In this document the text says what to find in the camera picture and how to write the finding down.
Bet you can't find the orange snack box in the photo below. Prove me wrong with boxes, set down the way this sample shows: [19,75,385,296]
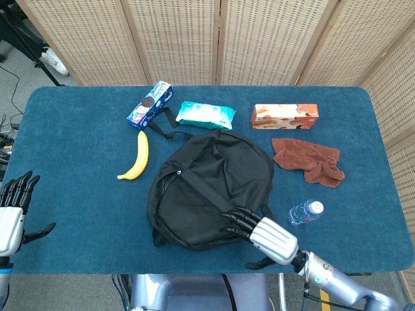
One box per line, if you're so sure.
[250,103,320,130]

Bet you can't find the blue table mat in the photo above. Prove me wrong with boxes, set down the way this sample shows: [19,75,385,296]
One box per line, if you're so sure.
[1,85,415,275]

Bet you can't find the black fabric backpack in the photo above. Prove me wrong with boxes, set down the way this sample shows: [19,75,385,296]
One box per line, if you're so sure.
[146,106,276,252]

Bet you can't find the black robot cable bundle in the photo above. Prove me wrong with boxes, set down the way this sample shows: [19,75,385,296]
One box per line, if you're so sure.
[112,273,131,311]

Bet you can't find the grey-blue robot torso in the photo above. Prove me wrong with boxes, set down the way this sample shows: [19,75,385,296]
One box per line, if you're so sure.
[129,273,273,311]

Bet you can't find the clear plastic water bottle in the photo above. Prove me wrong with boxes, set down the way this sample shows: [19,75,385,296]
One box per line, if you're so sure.
[287,198,325,227]

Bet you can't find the black tripod stand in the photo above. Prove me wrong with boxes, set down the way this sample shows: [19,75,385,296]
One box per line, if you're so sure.
[0,2,67,87]

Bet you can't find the white shoe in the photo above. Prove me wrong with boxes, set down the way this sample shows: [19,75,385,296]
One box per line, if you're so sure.
[39,47,69,76]

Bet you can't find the left black-fingered robot hand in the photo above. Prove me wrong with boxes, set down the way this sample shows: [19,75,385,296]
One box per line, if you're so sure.
[0,170,57,259]

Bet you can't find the blue cookie box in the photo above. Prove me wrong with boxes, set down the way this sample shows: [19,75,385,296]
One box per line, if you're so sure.
[126,80,174,131]

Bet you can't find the right black-fingered robot hand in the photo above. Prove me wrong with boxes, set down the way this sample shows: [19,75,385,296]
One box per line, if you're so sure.
[219,206,299,270]

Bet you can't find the green wet wipes pack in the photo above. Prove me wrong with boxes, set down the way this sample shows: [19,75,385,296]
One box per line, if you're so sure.
[175,100,237,132]

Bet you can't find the yellow banana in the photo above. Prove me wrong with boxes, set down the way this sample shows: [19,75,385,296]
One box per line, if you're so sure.
[117,130,150,181]

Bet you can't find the black floor cable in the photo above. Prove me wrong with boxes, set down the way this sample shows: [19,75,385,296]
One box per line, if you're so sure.
[0,63,25,130]

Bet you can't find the brown towel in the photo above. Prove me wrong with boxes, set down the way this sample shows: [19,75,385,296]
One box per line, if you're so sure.
[271,137,346,189]

